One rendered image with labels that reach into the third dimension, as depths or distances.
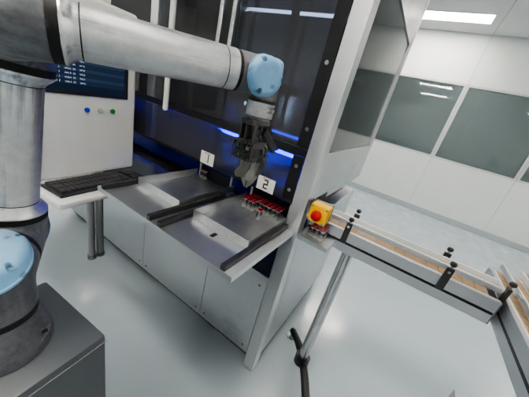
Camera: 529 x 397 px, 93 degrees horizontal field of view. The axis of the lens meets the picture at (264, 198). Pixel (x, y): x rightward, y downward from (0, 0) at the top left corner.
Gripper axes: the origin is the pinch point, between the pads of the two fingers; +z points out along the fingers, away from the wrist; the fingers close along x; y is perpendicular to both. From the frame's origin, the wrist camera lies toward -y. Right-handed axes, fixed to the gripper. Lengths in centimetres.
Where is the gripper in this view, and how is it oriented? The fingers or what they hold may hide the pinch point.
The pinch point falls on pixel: (247, 183)
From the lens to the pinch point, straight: 80.1
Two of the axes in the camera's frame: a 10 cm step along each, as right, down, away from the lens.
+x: 8.2, 3.9, -4.2
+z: -2.3, 9.0, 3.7
